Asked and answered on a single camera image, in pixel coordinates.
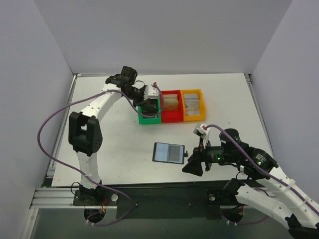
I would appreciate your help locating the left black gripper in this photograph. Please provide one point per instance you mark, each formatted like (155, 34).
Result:
(149, 107)

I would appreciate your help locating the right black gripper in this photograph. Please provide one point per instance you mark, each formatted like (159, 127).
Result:
(198, 157)

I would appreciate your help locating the black leather card holder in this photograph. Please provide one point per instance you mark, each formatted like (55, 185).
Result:
(161, 150)

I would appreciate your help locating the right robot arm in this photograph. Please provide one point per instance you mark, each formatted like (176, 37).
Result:
(291, 207)

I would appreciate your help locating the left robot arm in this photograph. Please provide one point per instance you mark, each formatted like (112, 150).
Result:
(85, 135)

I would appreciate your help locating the black card holders stack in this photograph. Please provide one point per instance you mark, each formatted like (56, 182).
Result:
(150, 107)

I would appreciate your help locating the beige cards stack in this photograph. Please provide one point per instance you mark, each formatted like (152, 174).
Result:
(171, 102)

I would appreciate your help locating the grey cards stack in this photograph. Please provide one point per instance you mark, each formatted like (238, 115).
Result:
(191, 103)

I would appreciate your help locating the green plastic bin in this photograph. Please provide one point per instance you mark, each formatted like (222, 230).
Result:
(145, 121)

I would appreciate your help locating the red plastic bin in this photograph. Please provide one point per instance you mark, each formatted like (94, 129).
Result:
(173, 116)

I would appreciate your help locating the yellow plastic bin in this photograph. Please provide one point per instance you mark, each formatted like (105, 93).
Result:
(202, 106)

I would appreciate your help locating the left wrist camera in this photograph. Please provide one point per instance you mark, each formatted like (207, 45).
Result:
(151, 92)

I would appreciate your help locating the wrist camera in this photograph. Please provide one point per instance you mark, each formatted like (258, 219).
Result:
(203, 132)
(151, 92)

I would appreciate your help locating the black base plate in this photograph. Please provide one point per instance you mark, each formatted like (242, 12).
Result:
(186, 200)

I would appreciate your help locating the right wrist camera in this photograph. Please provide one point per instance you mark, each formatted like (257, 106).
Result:
(203, 132)

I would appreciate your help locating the aluminium frame rail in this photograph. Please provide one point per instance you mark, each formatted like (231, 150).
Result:
(52, 198)

